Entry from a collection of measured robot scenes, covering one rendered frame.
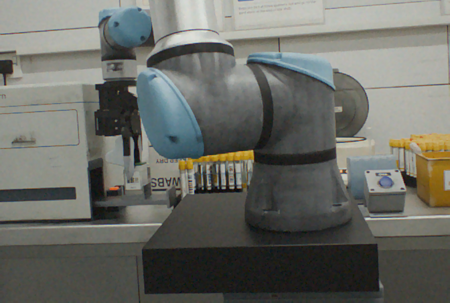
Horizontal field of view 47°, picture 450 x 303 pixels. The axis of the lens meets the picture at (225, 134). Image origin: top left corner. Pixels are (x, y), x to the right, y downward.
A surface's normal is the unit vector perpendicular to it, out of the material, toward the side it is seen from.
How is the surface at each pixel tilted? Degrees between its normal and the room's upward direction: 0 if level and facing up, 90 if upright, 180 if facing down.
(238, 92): 69
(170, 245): 4
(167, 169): 89
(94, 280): 90
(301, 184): 76
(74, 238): 90
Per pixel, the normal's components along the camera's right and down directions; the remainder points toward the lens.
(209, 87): 0.29, -0.20
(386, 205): -0.07, 0.55
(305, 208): -0.04, -0.19
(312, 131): 0.33, 0.09
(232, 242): -0.07, -0.99
